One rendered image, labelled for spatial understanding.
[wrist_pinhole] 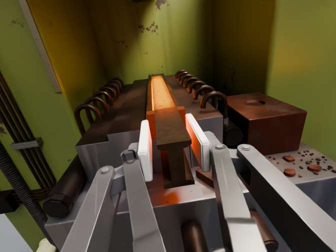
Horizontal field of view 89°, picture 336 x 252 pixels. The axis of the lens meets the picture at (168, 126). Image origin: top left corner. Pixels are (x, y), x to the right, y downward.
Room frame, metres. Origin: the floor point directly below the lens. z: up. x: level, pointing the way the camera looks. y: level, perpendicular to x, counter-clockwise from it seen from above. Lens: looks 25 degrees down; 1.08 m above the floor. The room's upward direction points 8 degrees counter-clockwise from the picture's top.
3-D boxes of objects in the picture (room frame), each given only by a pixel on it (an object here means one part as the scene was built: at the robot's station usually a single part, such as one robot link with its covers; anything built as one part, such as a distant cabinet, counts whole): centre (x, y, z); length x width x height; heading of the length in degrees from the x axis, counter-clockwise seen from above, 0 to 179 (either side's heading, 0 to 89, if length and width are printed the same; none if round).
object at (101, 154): (0.41, 0.03, 0.96); 0.42 x 0.20 x 0.09; 2
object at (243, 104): (0.27, -0.15, 0.95); 0.12 x 0.09 x 0.07; 2
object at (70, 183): (0.34, 0.15, 0.93); 0.40 x 0.03 x 0.03; 2
